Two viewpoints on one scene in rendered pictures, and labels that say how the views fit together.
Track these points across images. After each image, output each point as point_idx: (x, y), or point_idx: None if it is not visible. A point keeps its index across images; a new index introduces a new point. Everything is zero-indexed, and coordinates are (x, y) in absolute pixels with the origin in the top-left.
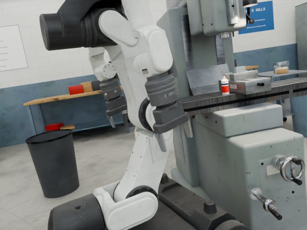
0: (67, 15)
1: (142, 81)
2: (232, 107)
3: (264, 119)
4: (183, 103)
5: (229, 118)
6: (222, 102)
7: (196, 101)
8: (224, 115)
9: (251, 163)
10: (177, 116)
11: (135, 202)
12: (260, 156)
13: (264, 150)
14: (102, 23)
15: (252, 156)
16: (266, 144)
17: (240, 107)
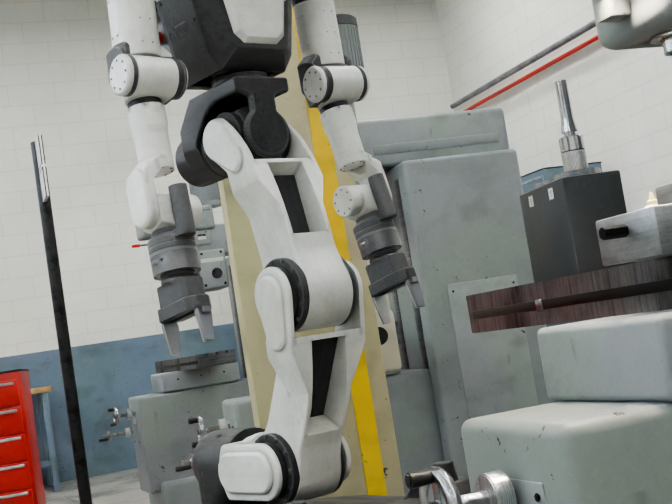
0: (185, 139)
1: (267, 231)
2: (643, 306)
3: (619, 362)
4: (547, 282)
5: (544, 339)
6: (619, 287)
7: (568, 276)
8: (540, 329)
9: (473, 478)
10: (175, 300)
11: (245, 454)
12: (485, 464)
13: (489, 447)
14: (203, 144)
15: (472, 457)
16: (491, 431)
17: (663, 309)
